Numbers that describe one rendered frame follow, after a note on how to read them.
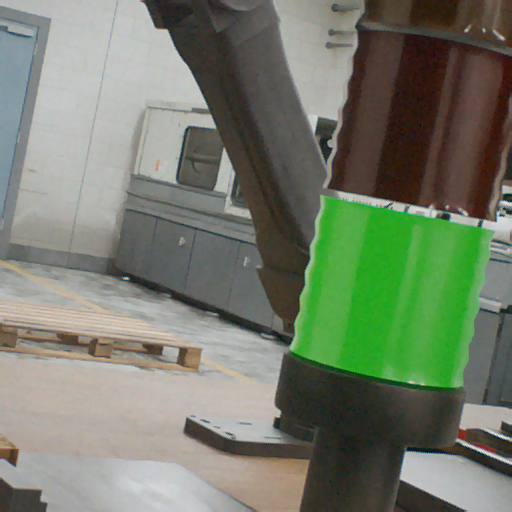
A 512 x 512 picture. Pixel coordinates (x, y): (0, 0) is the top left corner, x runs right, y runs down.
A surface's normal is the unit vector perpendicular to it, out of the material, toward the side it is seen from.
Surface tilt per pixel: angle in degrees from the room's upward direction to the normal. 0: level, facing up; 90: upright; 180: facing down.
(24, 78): 90
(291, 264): 131
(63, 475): 0
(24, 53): 90
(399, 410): 90
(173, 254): 90
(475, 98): 76
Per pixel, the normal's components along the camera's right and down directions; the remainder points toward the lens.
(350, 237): -0.64, 0.16
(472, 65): 0.28, -0.14
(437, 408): 0.59, 0.16
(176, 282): -0.86, -0.15
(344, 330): -0.44, -0.30
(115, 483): 0.20, -0.98
